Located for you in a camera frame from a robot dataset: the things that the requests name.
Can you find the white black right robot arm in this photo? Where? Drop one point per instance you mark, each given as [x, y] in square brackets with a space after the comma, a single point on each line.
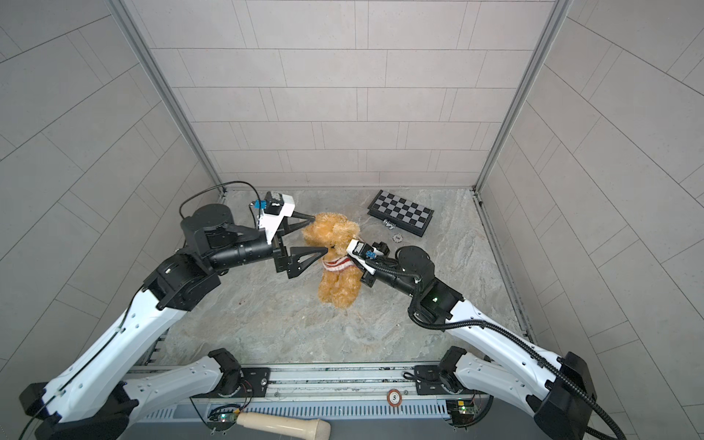
[557, 391]

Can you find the aluminium front rail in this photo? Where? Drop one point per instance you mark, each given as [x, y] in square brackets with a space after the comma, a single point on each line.
[329, 392]

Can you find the aluminium corner frame post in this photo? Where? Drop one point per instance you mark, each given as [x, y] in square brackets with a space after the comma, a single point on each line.
[554, 22]
[149, 64]

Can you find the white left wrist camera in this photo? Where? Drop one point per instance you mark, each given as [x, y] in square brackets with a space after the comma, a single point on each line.
[273, 214]

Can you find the red white striped knit sweater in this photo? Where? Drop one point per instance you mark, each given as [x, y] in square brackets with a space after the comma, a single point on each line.
[339, 264]

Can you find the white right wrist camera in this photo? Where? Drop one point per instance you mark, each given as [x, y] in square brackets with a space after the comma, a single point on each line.
[358, 249]

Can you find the aluminium corner frame post right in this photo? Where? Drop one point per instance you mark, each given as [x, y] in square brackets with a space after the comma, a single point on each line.
[554, 22]

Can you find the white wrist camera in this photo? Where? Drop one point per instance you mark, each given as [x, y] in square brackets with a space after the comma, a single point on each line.
[273, 214]
[358, 249]

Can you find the right green circuit board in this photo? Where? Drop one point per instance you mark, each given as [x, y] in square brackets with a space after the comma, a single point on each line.
[461, 414]

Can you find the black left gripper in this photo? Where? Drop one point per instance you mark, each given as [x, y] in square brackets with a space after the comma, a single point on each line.
[281, 261]

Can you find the folded black chess board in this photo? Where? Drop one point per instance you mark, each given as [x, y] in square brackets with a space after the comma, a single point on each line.
[401, 212]

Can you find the red white poker chip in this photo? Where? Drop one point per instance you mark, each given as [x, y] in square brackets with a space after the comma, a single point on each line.
[394, 398]

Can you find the beige wooden handle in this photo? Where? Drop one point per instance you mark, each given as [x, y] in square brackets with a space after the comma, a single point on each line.
[301, 429]

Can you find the tan plush teddy bear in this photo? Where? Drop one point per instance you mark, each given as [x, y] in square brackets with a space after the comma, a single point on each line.
[341, 280]

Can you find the aluminium corner frame post left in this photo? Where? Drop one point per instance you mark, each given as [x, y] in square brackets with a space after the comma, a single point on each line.
[149, 64]

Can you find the left green circuit board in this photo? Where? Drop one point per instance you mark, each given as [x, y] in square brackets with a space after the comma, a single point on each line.
[224, 417]

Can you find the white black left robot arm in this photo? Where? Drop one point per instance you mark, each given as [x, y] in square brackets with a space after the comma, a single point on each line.
[92, 399]

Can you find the green circuit board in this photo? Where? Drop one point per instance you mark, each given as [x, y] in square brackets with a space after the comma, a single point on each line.
[461, 414]
[224, 417]

